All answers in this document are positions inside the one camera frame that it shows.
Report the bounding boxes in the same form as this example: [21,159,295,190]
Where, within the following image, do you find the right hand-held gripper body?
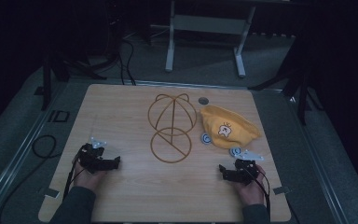
[228,148,266,187]

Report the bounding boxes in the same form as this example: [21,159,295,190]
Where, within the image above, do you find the white metal table frame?
[164,0,257,78]

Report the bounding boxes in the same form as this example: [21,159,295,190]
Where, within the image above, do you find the yellow cartoon print hat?
[200,105,263,150]

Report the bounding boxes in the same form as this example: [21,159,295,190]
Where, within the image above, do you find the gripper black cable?
[62,161,80,201]
[244,163,272,220]

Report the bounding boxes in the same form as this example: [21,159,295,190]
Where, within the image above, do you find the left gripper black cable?
[62,161,80,201]

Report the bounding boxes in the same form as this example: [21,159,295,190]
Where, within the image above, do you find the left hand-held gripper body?
[76,136,113,175]

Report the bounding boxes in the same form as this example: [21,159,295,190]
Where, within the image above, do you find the golden wire hat stand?
[146,92,199,164]

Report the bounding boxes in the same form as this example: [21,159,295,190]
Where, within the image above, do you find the black hanging cables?
[117,38,137,86]

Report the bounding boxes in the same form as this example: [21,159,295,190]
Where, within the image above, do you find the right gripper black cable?
[244,163,272,220]

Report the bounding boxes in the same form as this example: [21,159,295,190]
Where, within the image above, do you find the black looped floor cable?
[31,134,59,159]

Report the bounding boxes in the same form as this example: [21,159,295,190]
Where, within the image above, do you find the person's left hand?
[73,161,107,191]

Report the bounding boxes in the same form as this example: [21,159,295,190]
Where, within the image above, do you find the black metal stand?
[247,59,325,126]
[40,50,108,111]

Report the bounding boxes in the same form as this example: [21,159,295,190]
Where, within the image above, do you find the person's right hand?
[233,163,267,207]

